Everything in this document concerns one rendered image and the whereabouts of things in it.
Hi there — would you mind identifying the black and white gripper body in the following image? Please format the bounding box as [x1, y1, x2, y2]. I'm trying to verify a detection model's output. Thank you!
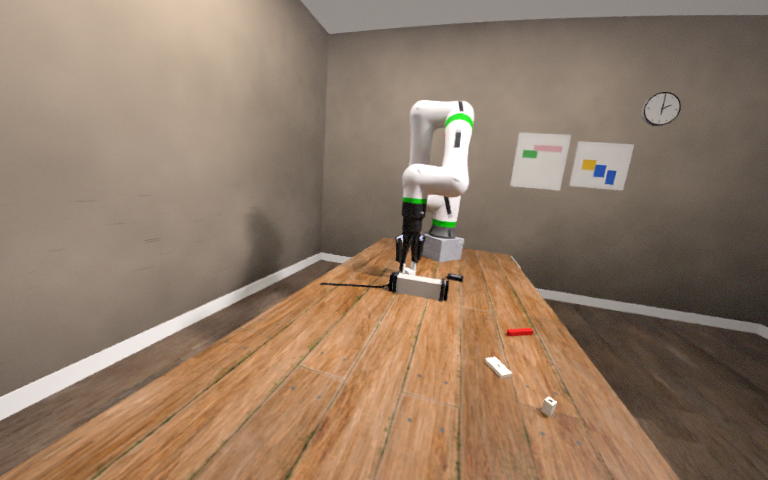
[401, 216, 423, 244]

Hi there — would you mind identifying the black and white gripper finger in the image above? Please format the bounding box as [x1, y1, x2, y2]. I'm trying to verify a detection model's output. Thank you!
[395, 235, 413, 274]
[410, 236, 426, 271]

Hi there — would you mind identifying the red rectangular bar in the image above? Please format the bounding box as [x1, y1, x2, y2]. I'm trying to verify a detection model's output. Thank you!
[507, 328, 533, 336]

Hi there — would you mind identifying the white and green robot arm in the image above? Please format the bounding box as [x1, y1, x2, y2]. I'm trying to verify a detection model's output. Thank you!
[401, 100, 474, 239]

